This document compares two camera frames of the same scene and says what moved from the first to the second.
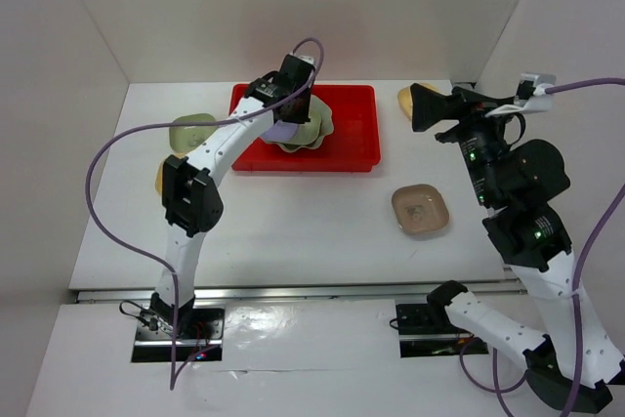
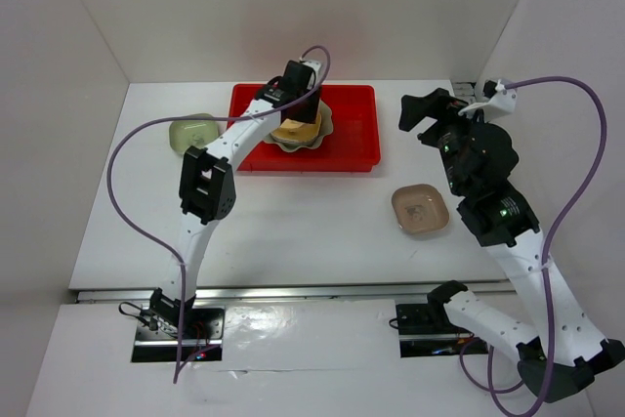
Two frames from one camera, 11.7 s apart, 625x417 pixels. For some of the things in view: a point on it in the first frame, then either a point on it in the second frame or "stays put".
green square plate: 184,139 stays put
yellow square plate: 159,178 -> 297,133
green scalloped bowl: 309,135 stays put
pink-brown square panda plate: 420,208 stays put
